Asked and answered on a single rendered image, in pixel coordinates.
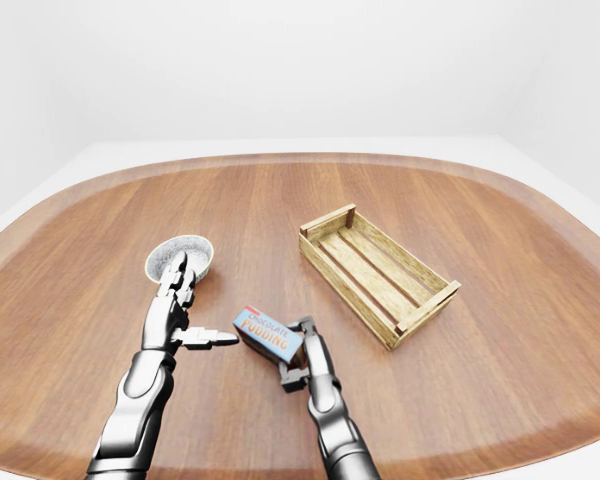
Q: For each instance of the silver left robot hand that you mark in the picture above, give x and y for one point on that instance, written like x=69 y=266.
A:
x=161 y=320

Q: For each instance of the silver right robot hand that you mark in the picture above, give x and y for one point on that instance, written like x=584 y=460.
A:
x=316 y=360

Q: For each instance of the chocolate pudding box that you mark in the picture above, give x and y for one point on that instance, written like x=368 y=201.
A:
x=269 y=337

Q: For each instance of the wooden slat tray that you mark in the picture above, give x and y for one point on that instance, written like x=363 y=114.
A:
x=377 y=274

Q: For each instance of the patterned grey bowl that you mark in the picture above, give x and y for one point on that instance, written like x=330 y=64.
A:
x=190 y=255

